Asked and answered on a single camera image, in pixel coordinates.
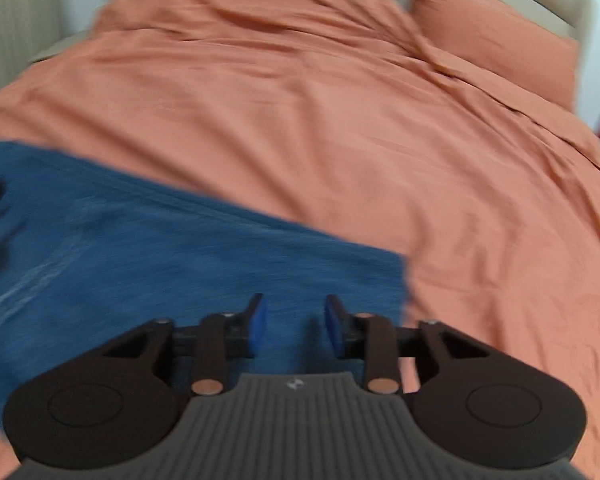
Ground beige upholstered headboard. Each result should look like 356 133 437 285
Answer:
387 0 597 123

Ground orange duvet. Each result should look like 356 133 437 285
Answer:
0 0 600 480

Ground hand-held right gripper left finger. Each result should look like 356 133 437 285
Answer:
100 292 268 397

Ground large orange pillow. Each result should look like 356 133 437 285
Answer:
404 0 582 112

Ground blue denim pants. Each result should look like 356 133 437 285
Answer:
0 133 412 442

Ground beige curtain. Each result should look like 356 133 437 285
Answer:
0 0 67 107

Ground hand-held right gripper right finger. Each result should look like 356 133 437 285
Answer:
324 293 492 396

